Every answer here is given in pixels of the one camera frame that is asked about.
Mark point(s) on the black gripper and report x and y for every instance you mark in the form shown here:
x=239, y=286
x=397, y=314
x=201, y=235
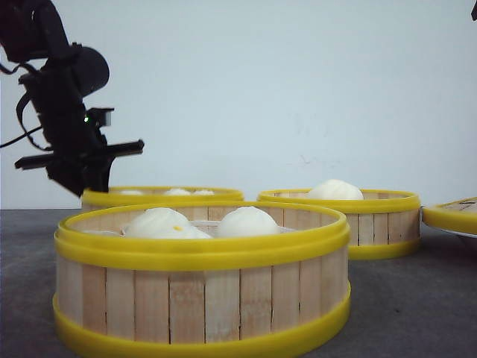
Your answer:
x=79, y=156

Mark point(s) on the bamboo steamer basket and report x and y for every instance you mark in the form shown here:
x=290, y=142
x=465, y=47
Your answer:
x=259, y=296
x=91, y=200

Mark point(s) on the bamboo steamer basket single bun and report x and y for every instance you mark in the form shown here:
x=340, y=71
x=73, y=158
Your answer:
x=385, y=224

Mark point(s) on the woven bamboo steamer lid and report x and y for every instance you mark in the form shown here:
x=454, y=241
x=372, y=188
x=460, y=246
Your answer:
x=457, y=216

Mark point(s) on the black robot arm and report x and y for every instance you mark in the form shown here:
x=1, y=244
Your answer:
x=31, y=33
x=474, y=12

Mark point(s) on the small bun in rear basket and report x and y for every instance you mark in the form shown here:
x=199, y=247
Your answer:
x=131, y=192

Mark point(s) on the left white bun in front basket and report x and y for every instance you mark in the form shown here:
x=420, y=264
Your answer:
x=163, y=223

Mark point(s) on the white bun in basket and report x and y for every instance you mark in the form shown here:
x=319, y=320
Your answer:
x=163, y=223
x=247, y=221

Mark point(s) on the middle bun in rear basket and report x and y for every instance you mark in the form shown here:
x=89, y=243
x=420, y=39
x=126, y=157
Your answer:
x=177, y=192

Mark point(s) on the right bun in rear basket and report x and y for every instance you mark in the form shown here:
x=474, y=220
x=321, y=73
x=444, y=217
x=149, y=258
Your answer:
x=203, y=192

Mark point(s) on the right white bun in front basket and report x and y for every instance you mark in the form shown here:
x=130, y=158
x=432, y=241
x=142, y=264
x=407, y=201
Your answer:
x=247, y=221

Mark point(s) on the white steamed bun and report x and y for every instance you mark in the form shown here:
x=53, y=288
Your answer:
x=334, y=189

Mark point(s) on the white plate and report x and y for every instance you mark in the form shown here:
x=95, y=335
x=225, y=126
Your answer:
x=469, y=239

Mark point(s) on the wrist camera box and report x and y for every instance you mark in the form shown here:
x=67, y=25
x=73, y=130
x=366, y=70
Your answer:
x=99, y=116

